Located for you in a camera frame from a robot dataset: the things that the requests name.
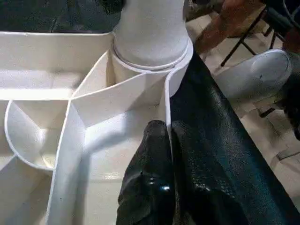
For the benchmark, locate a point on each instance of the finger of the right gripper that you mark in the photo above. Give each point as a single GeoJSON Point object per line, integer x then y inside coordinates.
{"type": "Point", "coordinates": [112, 5]}

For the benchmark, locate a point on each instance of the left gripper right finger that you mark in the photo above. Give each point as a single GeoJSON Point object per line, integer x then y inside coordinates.
{"type": "Point", "coordinates": [201, 187]}

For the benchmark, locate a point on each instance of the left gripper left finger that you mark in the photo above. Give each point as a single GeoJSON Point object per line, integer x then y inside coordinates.
{"type": "Point", "coordinates": [147, 183]}

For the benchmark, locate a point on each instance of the white plastic table leg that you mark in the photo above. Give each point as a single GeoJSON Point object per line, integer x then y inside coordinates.
{"type": "Point", "coordinates": [150, 28]}

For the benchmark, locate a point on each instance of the white plastic table top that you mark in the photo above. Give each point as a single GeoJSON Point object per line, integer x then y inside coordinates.
{"type": "Point", "coordinates": [47, 61]}

